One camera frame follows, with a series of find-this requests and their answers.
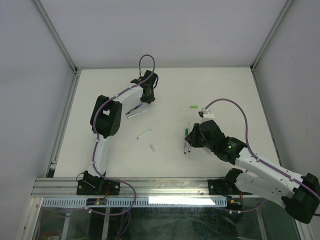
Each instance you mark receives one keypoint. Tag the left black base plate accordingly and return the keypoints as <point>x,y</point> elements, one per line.
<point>110,186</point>

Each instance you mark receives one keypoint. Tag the white black end pen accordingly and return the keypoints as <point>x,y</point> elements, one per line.
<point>189,130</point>

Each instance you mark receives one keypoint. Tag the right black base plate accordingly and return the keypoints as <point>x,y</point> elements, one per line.
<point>217,187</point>

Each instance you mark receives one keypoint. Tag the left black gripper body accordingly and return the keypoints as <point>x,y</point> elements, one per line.
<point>149,99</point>

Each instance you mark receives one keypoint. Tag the dark blue barrel pen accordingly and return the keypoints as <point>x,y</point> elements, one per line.
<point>133,109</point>

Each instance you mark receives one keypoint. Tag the aluminium mounting rail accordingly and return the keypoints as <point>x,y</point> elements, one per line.
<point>143,187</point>

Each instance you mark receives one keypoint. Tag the white slotted cable duct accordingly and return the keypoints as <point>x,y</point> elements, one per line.
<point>139,202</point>

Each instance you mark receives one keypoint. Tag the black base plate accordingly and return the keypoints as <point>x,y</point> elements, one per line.
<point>217,187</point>
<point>110,186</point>

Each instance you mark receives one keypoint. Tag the clear pen cap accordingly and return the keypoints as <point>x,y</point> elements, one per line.
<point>152,147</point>

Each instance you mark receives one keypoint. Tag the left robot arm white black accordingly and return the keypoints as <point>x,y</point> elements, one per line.
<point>106,121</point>

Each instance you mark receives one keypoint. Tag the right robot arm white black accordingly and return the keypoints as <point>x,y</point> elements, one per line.
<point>298,194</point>

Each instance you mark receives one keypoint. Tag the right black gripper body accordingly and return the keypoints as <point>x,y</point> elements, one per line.
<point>201,142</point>

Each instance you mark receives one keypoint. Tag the silver green tip pen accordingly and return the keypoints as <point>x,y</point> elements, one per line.
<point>138,113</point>

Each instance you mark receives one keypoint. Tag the white green end pen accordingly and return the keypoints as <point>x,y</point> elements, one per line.
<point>185,149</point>

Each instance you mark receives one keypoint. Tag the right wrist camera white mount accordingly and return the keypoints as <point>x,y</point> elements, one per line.
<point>206,114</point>

